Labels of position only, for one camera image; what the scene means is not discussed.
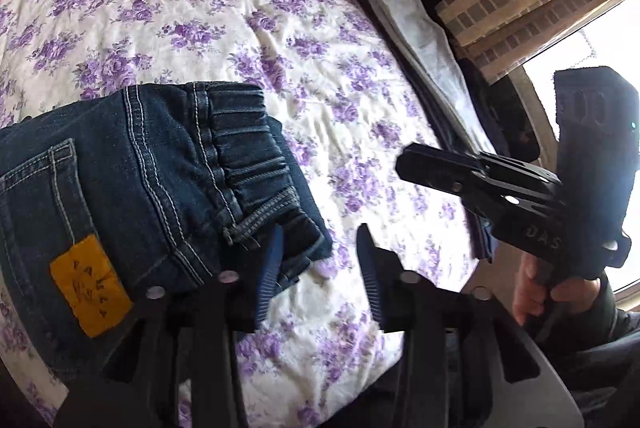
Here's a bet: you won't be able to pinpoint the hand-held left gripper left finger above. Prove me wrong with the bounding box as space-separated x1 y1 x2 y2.
54 223 287 428

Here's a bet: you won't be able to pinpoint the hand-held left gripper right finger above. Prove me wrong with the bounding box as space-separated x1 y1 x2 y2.
356 223 584 428

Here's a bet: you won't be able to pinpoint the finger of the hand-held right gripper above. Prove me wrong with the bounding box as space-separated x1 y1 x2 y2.
395 144 561 197
425 180 554 221

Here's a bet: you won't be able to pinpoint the dark blue denim pants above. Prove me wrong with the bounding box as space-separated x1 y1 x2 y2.
0 80 334 390

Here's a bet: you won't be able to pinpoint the person's right forearm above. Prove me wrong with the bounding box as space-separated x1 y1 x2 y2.
525 280 640 409

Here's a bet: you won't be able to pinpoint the grey pants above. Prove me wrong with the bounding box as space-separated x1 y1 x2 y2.
356 0 497 156

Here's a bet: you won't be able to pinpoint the person's right hand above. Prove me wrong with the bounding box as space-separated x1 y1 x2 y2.
512 254 604 327

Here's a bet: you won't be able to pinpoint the window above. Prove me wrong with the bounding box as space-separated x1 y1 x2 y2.
520 2 640 303

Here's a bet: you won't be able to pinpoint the purple floral bed sheet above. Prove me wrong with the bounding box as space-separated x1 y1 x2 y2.
0 0 497 428

